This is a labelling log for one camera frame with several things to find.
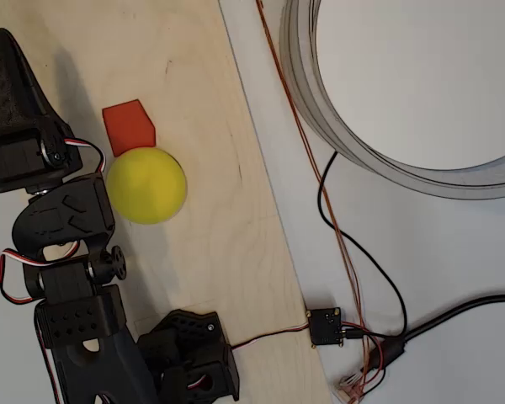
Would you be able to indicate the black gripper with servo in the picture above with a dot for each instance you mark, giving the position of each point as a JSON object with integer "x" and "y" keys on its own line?
{"x": 18, "y": 157}

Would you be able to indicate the red cube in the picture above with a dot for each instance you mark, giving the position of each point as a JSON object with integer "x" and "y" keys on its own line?
{"x": 128, "y": 126}

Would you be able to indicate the grey cylindrical shade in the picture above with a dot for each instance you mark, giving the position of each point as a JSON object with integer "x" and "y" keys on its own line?
{"x": 303, "y": 84}

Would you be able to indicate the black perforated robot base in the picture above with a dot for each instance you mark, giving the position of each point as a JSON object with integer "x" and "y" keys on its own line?
{"x": 193, "y": 341}

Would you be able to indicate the small black controller board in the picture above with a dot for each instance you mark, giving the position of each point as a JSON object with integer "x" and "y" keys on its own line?
{"x": 325, "y": 327}

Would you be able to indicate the light plywood board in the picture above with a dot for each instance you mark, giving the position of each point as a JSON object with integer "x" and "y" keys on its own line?
{"x": 202, "y": 168}

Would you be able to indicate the yellow foam dome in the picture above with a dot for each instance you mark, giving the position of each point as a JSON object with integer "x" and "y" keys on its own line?
{"x": 147, "y": 185}

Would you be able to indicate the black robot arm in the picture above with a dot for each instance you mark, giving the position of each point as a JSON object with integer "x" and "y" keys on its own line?
{"x": 80, "y": 320}

